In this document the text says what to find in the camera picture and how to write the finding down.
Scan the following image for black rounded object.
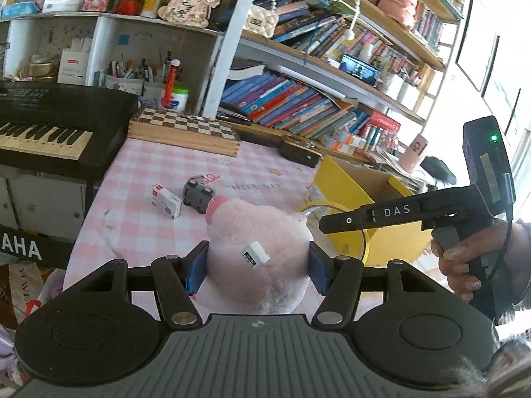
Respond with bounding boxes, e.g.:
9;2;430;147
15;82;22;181
421;155;457;185

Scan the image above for pile of papers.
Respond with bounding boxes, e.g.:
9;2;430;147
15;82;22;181
365;149;419;175

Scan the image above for black framed picture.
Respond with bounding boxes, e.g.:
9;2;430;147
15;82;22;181
455;0;500;92

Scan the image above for black electric keyboard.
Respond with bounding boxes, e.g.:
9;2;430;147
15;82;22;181
0;81;139;181

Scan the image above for pink plush toy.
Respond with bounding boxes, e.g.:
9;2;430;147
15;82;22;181
205;195;314;315

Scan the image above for white jar green lid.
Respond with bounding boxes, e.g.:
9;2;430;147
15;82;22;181
166;85;190;112

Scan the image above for white shelf unit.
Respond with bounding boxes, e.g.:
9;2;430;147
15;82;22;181
0;0;474;166

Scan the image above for white storage box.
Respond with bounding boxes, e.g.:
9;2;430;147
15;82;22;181
382;72;421;108

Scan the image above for black panel white lettering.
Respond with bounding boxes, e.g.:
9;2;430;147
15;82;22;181
0;224;73;270

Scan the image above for thick black book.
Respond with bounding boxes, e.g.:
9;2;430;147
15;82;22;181
228;60;266;81

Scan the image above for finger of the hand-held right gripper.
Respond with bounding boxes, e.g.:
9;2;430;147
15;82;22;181
319;200;424;235

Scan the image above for grey toy car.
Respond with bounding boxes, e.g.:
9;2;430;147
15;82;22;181
183;174;218;212

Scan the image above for pink backpack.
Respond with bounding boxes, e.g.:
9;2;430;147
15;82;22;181
377;0;419;30

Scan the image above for person's right forearm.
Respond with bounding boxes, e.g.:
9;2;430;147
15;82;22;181
481;220;531;332

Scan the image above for pen holder with pens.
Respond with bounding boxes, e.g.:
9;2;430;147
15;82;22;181
104;52;144;94

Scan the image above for grey fur clothing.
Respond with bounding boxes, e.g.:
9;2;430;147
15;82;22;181
452;327;531;398

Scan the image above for white plug adapter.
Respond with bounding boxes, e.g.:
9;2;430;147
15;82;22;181
242;240;270;269

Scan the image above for small white box red label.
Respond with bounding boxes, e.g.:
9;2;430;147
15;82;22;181
150;183;183;219

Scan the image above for white quilted bag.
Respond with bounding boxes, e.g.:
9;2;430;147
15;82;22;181
244;0;280;38

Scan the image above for row of assorted paperback books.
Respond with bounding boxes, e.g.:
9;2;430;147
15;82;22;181
274;0;416;76

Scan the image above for pink checkered cloth desktop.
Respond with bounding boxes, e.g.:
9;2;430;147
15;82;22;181
62;137;416;324

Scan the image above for brown paper bag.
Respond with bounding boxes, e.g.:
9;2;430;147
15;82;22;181
0;263;42;328

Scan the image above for yellow cardboard box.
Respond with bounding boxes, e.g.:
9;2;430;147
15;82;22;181
305;155;434;268

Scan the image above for row of colourful children's books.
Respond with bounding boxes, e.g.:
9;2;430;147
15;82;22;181
220;72;370;142

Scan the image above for gold bowl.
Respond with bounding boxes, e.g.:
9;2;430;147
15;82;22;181
29;60;59;81

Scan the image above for orange white small box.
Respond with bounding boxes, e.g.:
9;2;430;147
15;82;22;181
321;137;353;153
332;129;366;147

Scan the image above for black hard case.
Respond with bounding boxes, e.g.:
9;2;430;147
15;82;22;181
278;134;323;168

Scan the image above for red boxed book set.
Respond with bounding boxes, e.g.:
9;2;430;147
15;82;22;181
367;110;402;150

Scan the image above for black tablet screen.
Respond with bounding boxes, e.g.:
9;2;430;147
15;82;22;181
339;54;380;84

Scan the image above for person's right hand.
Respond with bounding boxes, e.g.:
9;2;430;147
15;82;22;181
431;220;513;300

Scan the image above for wooden chessboard box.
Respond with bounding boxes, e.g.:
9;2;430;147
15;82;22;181
128;107;241;157

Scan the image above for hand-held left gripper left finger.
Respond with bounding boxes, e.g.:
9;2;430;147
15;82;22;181
79;240;210;326

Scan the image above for white cabinet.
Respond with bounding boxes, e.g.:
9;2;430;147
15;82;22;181
0;165;98;243

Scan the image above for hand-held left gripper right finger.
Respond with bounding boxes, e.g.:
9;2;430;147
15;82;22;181
308;242;432;328

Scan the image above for red white tube bottle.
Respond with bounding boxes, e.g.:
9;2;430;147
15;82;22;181
164;60;183;108

